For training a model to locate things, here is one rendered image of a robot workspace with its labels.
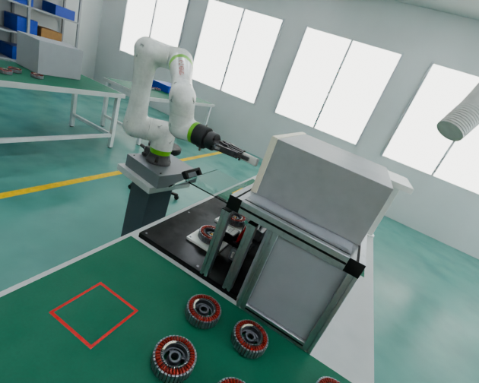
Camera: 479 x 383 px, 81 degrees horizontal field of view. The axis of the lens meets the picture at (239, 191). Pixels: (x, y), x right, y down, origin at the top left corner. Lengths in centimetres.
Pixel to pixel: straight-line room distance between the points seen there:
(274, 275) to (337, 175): 37
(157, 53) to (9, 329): 121
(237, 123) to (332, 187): 548
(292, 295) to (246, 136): 544
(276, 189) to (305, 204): 11
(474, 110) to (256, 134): 458
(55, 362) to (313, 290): 69
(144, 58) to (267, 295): 120
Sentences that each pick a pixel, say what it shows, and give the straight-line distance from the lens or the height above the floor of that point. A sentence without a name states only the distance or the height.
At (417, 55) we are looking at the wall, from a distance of 583.
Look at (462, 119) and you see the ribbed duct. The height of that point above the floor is 164.
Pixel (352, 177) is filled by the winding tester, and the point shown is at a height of 130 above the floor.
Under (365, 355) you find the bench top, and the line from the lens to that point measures 121.
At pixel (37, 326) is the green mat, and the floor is 75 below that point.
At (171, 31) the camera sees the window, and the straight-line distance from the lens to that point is 743.
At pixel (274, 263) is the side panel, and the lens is 92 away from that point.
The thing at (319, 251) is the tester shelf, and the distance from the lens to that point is 85.
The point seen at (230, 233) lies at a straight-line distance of 117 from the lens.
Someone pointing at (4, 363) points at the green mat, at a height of 75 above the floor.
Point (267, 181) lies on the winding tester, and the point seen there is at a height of 117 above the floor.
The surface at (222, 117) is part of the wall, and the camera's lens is 648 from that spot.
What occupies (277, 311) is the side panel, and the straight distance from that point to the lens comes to 101.
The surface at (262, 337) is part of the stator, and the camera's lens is 96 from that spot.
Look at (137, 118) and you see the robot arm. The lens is 165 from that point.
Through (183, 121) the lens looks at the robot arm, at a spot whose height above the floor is 122.
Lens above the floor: 146
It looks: 22 degrees down
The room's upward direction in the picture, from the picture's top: 20 degrees clockwise
